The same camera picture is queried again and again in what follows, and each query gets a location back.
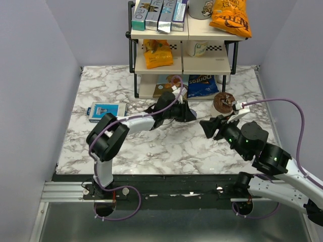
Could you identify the beige three-tier shelf rack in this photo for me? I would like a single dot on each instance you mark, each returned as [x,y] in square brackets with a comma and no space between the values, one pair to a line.
[220,58]

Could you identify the grey printed mug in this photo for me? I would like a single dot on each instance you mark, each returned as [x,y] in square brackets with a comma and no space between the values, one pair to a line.
[200,9]

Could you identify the blue razor box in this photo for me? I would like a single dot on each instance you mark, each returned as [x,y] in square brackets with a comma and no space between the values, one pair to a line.
[98,109]

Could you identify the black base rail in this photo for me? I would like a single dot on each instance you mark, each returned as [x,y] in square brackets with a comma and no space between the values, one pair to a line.
[161,192]

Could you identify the blue Doritos bag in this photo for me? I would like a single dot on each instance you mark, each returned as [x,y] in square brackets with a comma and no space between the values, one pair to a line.
[202,85]

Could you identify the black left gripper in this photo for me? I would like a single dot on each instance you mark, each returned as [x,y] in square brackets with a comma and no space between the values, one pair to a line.
[185,112]

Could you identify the white yogurt cup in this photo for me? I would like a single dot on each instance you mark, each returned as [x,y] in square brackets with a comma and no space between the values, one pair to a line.
[196,48]

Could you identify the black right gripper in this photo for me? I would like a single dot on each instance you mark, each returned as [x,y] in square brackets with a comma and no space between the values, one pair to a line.
[209,126]

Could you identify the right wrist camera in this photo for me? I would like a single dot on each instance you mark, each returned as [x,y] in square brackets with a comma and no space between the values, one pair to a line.
[240,109]

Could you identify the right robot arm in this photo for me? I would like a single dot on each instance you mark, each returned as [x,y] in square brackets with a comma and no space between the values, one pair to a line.
[250,142]

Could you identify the teal RO box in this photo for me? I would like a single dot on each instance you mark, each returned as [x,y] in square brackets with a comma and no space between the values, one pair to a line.
[140,14]

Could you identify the orange snack bag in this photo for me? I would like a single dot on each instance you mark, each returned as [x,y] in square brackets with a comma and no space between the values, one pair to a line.
[157,53]

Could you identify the orange kettle chips bag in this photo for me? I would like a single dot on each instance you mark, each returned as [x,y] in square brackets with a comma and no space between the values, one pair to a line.
[231,16]

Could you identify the purple white box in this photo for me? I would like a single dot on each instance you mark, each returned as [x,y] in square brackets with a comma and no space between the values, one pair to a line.
[178,20]

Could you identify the silver blue RO box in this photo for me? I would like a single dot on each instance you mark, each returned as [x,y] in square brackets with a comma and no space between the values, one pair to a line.
[166,16]

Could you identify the brown cookie bag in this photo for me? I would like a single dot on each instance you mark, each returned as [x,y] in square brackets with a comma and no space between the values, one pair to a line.
[165,84]

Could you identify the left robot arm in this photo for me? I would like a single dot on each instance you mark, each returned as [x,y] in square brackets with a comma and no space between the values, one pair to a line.
[109,134]

